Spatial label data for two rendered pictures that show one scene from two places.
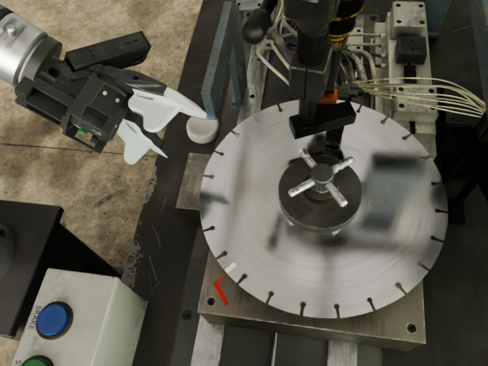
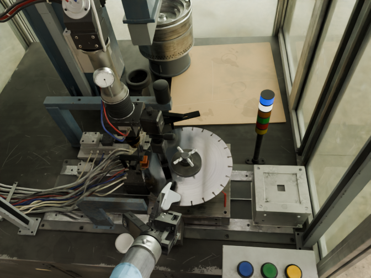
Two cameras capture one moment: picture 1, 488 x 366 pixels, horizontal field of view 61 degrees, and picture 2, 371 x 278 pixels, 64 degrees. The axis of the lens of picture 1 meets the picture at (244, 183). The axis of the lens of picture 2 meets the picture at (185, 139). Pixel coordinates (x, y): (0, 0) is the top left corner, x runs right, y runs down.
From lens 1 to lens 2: 0.69 m
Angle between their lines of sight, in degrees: 47
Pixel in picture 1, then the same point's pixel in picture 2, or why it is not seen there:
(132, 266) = (206, 269)
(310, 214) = (196, 164)
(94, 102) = (168, 219)
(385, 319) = not seen: hidden behind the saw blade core
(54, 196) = not seen: outside the picture
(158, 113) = (172, 196)
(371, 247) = (207, 147)
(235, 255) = (213, 188)
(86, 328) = (246, 254)
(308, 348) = (233, 187)
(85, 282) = (226, 260)
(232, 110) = (115, 228)
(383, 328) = not seen: hidden behind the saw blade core
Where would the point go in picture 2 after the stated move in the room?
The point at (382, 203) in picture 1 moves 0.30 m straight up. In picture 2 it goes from (190, 144) to (182, 86)
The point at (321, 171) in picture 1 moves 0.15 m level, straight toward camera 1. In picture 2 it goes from (184, 155) to (228, 159)
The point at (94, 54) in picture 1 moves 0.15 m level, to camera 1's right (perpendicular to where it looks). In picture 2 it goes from (141, 224) to (135, 176)
